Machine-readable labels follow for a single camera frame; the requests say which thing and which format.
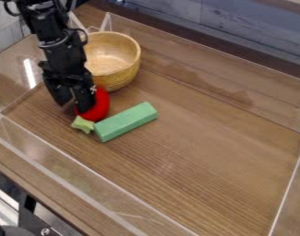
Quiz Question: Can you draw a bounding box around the clear acrylic tray enclosure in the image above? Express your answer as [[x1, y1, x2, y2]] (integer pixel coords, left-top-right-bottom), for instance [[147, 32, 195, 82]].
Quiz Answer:
[[0, 15, 300, 236]]

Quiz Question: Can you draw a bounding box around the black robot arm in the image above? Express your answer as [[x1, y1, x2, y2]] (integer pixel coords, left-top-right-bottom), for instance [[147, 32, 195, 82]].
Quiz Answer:
[[1, 0, 95, 112]]

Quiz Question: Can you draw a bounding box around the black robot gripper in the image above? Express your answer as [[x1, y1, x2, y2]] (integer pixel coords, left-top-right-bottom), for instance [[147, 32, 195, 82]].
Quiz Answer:
[[36, 34, 98, 114]]

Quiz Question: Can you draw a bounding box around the black metal table frame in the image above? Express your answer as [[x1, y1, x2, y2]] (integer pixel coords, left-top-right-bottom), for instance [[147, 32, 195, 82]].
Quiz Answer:
[[17, 195, 63, 236]]

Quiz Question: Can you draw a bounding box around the red plush radish toy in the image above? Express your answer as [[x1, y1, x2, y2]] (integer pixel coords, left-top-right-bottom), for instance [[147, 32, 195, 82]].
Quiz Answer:
[[71, 87, 111, 135]]

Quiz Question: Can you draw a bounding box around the green rectangular block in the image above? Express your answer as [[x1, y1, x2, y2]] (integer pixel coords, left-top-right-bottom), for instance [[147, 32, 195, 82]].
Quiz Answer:
[[94, 102, 158, 142]]

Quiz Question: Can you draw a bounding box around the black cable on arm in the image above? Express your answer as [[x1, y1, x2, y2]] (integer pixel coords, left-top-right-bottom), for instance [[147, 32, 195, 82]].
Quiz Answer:
[[70, 27, 90, 47]]

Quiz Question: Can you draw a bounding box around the wooden bowl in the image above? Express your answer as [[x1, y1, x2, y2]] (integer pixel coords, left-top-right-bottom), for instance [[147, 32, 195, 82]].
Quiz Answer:
[[84, 31, 142, 92]]

